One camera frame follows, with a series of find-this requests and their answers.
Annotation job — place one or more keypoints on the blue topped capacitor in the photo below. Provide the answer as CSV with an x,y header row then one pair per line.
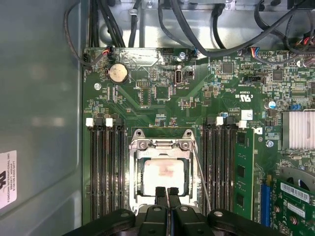
x,y
223,114
272,104

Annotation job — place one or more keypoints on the metal socket cover frame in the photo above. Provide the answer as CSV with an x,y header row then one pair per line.
x,y
192,172

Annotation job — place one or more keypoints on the silver square CPU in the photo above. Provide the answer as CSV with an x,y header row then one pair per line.
x,y
165,172

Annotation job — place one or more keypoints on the white case sticker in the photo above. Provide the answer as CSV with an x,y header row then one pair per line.
x,y
8,179

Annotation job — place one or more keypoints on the graphics card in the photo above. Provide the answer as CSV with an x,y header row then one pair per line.
x,y
290,214

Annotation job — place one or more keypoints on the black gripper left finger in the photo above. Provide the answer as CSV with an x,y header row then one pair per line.
x,y
161,196

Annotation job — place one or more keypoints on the silver coin battery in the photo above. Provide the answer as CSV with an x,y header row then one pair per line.
x,y
118,73

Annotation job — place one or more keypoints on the green RAM stick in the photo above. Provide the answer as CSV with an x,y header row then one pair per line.
x,y
243,152

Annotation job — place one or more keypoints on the dark grey PC case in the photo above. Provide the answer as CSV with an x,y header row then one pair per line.
x,y
37,98

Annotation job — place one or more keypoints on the black RAM slot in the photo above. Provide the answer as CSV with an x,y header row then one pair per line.
x,y
94,172
112,172
206,172
216,172
103,172
227,172
121,172

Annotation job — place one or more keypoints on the silver finned heatsink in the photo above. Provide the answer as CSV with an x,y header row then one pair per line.
x,y
299,130

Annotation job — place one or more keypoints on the white board label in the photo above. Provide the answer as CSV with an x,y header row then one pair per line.
x,y
247,115

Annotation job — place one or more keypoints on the metal CPU socket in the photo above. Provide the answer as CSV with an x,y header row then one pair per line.
x,y
162,134

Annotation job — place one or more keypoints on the silver board screw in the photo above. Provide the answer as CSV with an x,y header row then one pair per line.
x,y
97,86
269,143
182,54

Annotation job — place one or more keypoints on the metal USB connector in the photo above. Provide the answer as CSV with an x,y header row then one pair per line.
x,y
178,77

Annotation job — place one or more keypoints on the green motherboard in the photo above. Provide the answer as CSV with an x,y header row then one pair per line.
x,y
197,103

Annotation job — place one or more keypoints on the blue expansion slot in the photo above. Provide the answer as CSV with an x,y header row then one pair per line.
x,y
265,204

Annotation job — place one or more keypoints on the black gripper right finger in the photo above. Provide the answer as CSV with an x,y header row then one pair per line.
x,y
173,196

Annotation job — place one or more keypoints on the small silver capacitor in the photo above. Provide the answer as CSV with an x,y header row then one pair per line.
x,y
179,66

